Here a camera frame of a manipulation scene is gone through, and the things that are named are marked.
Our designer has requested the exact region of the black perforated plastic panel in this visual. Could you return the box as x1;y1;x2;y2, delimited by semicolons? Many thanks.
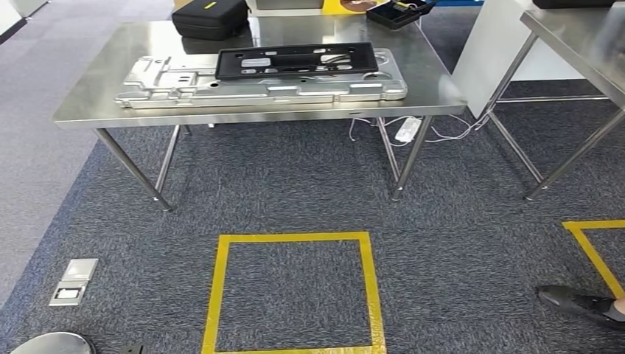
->
214;41;380;82

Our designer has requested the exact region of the white power strip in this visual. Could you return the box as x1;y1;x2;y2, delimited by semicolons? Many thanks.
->
394;116;422;144

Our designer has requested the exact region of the yellow floor tape rectangle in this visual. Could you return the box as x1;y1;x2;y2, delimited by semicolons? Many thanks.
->
200;232;387;354
561;220;625;300

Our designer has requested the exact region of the white desk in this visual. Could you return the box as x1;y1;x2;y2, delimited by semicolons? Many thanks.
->
246;7;326;18

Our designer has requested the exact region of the yellow paper bag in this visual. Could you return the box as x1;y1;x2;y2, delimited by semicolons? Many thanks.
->
322;0;387;15

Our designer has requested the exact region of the black tray device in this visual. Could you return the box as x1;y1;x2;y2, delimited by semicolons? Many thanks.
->
366;0;438;30

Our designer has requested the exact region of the pressed silver metal panel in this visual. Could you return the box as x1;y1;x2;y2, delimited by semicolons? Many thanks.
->
114;47;408;110

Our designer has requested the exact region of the black case with yellow label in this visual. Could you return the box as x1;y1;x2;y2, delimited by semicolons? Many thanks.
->
172;0;250;41
532;0;616;10

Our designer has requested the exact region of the stainless steel table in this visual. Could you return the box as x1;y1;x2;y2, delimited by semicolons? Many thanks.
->
481;2;625;202
52;13;468;212

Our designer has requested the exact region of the silver floor socket box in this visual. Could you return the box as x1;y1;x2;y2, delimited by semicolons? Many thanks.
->
49;259;99;308

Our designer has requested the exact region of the person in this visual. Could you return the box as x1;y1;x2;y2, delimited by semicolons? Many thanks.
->
536;285;625;332

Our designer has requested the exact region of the round polished metal base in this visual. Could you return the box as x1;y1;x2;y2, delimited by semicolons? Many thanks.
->
10;332;96;354

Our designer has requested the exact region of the white low cabinet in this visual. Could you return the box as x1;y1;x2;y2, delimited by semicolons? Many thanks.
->
0;0;50;45

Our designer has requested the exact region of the white cable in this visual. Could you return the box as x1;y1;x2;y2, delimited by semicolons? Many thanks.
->
348;111;492;145

